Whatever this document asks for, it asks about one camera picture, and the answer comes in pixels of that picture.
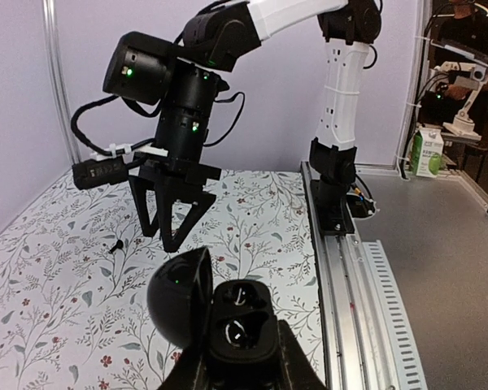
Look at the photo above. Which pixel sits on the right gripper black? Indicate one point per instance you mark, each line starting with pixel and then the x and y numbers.
pixel 170 180

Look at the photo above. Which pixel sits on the person in black shirt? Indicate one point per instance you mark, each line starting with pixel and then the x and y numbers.
pixel 468 28

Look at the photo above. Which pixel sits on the aluminium frame post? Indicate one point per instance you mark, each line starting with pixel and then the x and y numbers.
pixel 421 18
pixel 56 75

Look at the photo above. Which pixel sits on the black earbud far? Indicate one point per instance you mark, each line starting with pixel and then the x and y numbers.
pixel 117 246

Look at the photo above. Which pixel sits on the black earbud charging case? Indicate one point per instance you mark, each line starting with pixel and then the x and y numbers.
pixel 232 322

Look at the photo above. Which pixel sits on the green white carton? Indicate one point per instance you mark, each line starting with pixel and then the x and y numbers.
pixel 427 148

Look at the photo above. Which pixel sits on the aluminium frame post left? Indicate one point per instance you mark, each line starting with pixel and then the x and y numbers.
pixel 56 75

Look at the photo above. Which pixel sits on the aluminium rail base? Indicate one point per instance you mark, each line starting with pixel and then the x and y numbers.
pixel 404 298

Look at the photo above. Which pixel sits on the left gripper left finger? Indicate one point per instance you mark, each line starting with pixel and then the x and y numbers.
pixel 189 370

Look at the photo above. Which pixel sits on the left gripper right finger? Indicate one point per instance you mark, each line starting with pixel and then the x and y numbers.
pixel 296 372

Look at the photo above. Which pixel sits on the floral patterned table mat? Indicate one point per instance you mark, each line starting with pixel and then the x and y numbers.
pixel 74 316

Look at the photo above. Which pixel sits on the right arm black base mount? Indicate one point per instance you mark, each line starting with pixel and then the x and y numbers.
pixel 336 208

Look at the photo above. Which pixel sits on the aluminium frame post right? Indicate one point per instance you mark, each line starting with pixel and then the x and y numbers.
pixel 421 18

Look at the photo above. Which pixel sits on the small white desk robot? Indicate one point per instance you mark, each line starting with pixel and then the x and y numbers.
pixel 471 76

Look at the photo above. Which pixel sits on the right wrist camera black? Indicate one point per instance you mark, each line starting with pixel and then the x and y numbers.
pixel 91 174

